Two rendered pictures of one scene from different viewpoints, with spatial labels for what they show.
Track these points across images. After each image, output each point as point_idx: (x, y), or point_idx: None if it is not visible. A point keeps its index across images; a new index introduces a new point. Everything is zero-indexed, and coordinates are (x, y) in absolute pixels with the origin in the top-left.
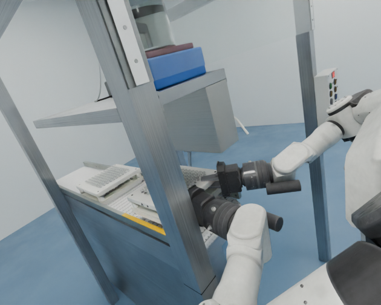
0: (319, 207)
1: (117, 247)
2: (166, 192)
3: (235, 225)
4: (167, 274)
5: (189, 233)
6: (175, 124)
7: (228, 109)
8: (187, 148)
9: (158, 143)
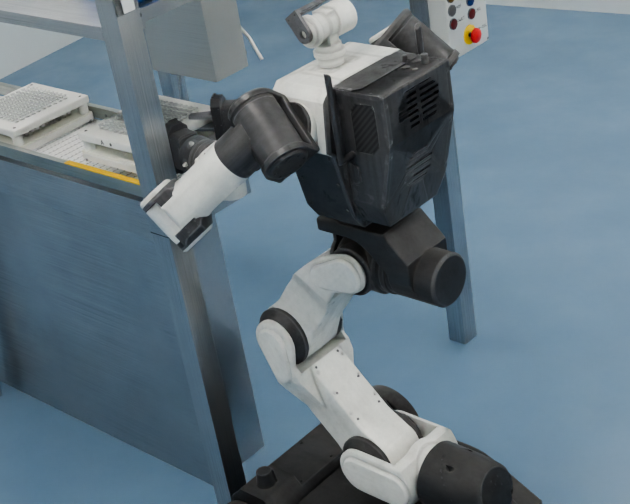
0: (444, 218)
1: (25, 250)
2: (140, 113)
3: (205, 152)
4: (126, 271)
5: (161, 162)
6: (159, 33)
7: (233, 24)
8: (174, 70)
9: (138, 65)
